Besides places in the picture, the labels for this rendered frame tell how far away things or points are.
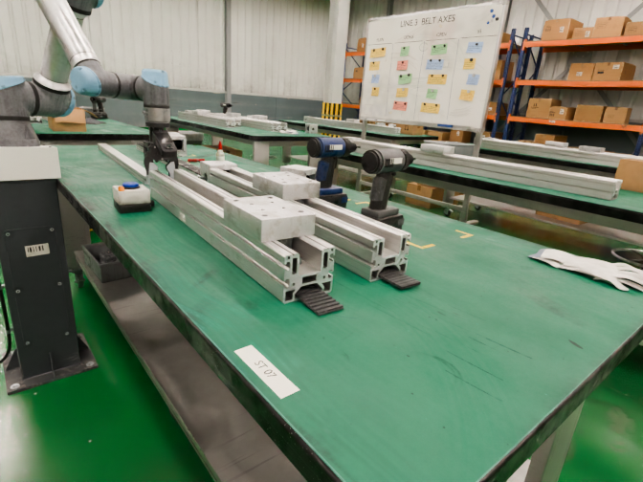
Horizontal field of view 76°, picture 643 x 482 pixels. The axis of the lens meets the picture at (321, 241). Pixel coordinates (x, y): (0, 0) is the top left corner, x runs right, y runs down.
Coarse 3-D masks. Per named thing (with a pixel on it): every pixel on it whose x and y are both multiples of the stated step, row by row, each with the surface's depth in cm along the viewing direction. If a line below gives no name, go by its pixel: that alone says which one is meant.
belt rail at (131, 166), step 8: (104, 144) 212; (104, 152) 202; (112, 152) 189; (120, 152) 191; (120, 160) 174; (128, 160) 172; (128, 168) 165; (136, 168) 155; (144, 168) 156; (136, 176) 153; (144, 176) 144; (144, 184) 144
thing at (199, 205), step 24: (168, 192) 111; (192, 192) 101; (216, 192) 103; (192, 216) 101; (216, 216) 85; (216, 240) 87; (240, 240) 77; (312, 240) 72; (240, 264) 79; (264, 264) 71; (288, 264) 66; (312, 264) 72; (288, 288) 67
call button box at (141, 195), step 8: (120, 192) 107; (128, 192) 108; (136, 192) 109; (144, 192) 111; (120, 200) 108; (128, 200) 109; (136, 200) 110; (144, 200) 111; (152, 200) 116; (120, 208) 108; (128, 208) 109; (136, 208) 111; (144, 208) 112
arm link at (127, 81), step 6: (114, 72) 122; (120, 78) 121; (126, 78) 124; (132, 78) 125; (126, 84) 123; (132, 84) 124; (126, 90) 124; (132, 90) 125; (120, 96) 124; (126, 96) 125; (132, 96) 127
